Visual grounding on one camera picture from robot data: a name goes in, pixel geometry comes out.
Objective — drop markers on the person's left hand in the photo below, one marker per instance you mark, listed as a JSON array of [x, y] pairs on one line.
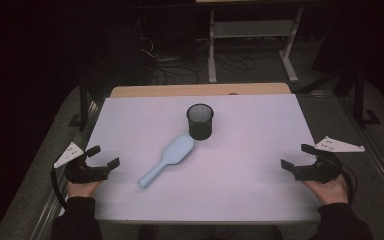
[[81, 189]]

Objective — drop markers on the person's right hand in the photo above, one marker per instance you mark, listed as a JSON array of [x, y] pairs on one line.
[[331, 191]]

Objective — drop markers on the light blue hairbrush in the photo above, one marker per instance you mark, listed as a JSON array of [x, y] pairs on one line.
[[176, 150]]

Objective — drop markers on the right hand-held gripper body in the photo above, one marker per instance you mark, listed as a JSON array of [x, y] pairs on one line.
[[321, 171]]

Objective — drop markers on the black metal stand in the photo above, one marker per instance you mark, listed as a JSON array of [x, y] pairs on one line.
[[359, 100], [84, 100]]

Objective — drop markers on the grey metal floor rail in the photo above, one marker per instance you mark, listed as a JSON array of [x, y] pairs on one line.
[[380, 166], [46, 213]]

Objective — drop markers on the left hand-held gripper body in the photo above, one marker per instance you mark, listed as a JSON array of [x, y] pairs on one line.
[[80, 173]]

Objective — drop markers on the white metal stand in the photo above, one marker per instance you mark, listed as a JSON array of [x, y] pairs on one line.
[[253, 29]]

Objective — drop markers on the wooden table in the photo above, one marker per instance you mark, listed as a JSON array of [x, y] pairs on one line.
[[180, 90]]

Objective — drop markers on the black mesh pen cup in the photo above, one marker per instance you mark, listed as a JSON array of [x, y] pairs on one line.
[[200, 128]]

